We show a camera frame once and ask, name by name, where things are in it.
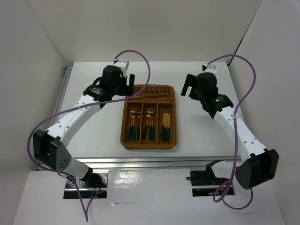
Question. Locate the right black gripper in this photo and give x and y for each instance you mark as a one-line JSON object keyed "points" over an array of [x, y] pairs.
{"points": [[191, 80]]}

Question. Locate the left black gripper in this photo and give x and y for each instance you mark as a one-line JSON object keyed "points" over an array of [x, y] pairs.
{"points": [[127, 90]]}

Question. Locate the copper chopstick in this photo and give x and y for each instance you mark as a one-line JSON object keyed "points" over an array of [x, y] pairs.
{"points": [[151, 95]]}

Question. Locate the gold spoon green handle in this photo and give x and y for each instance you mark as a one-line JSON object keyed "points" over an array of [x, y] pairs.
{"points": [[138, 125], [130, 134]]}

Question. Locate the gold spoon pile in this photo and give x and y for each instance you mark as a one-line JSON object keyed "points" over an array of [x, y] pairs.
{"points": [[133, 116]]}

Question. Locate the gold knife pile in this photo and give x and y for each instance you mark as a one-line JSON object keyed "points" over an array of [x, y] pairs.
{"points": [[163, 126]]}

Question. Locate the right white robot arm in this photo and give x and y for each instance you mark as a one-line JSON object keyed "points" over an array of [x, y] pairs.
{"points": [[258, 163]]}

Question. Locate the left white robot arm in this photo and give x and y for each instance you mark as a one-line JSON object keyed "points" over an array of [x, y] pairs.
{"points": [[50, 146]]}

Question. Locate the brown wicker cutlery tray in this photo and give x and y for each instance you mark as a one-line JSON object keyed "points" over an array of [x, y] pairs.
{"points": [[158, 105]]}

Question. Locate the aluminium left side rail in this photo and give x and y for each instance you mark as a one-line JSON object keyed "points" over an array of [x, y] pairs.
{"points": [[66, 77]]}

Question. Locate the aluminium table front rail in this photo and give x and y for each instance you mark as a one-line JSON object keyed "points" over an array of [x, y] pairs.
{"points": [[149, 162]]}

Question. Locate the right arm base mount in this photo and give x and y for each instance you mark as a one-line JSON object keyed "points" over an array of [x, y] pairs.
{"points": [[205, 183]]}

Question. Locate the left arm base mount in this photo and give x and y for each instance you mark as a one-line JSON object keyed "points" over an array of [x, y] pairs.
{"points": [[96, 187]]}

